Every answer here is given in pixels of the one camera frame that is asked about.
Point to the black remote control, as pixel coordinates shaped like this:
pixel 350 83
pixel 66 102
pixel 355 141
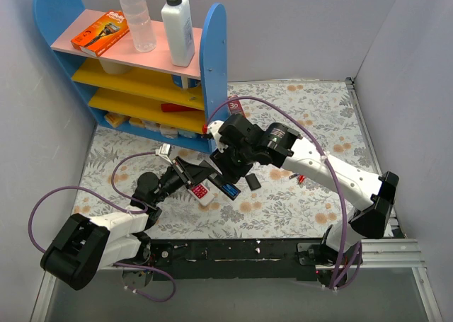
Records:
pixel 218 180

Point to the clear plastic water bottle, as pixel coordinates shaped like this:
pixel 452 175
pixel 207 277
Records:
pixel 139 22

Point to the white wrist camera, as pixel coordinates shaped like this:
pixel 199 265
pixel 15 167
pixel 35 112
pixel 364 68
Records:
pixel 212 130
pixel 164 151

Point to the yellow packet bottom shelf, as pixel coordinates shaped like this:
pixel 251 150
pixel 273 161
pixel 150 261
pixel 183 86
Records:
pixel 115 119

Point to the red toothpaste box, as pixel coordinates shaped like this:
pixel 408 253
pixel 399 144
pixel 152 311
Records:
pixel 235 106

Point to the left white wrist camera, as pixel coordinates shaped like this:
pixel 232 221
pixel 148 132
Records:
pixel 164 151

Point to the orange razor box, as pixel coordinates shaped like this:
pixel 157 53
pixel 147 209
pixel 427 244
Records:
pixel 102 34

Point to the red and white remote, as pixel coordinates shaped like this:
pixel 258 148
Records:
pixel 202 194

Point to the white bottle black cap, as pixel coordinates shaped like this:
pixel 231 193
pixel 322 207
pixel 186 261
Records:
pixel 176 17

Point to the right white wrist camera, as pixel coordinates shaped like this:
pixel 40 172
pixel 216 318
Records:
pixel 212 130

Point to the floral table mat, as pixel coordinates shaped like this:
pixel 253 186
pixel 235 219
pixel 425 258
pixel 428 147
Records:
pixel 281 208

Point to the red box on shelf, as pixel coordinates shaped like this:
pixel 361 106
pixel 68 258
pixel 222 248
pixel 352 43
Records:
pixel 175 108

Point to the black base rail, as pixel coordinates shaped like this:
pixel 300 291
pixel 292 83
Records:
pixel 239 258

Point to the white packets bottom shelf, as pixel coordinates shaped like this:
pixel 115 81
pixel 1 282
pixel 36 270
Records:
pixel 165 130

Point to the beige cup under shelf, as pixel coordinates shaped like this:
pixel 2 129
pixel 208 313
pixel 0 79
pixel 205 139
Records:
pixel 114 68

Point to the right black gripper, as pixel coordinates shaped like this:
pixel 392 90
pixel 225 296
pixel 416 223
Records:
pixel 224 160

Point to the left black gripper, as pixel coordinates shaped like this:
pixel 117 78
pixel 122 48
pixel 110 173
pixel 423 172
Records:
pixel 182 170

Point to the blue wooden shelf unit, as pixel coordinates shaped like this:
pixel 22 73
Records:
pixel 153 79

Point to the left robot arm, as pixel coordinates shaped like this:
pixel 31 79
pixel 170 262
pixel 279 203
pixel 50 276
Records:
pixel 85 245

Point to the black battery cover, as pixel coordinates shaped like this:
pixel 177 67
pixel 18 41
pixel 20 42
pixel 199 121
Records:
pixel 253 182

